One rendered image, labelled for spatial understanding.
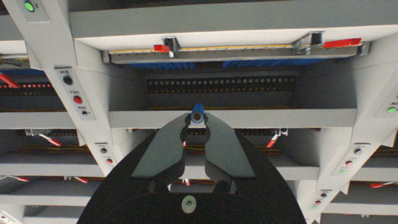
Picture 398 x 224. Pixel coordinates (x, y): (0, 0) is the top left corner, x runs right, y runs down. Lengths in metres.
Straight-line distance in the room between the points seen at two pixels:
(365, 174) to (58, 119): 0.91
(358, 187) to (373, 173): 0.35
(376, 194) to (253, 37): 0.90
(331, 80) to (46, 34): 0.67
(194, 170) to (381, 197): 0.84
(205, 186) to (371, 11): 0.69
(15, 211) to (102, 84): 0.93
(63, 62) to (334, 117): 0.61
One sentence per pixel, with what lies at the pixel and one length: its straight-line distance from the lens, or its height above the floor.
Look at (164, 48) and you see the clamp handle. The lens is 0.19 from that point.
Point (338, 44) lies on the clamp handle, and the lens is 0.27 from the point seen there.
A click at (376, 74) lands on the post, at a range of 0.44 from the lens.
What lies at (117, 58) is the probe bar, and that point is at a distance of 0.34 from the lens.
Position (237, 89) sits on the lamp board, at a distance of 0.42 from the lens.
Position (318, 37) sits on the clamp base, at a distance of 0.32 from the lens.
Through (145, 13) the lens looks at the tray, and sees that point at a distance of 0.27.
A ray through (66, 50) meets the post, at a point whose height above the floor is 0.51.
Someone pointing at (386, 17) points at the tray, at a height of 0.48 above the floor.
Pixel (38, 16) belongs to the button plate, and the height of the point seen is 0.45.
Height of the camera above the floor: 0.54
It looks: 24 degrees up
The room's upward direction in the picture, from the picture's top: 178 degrees clockwise
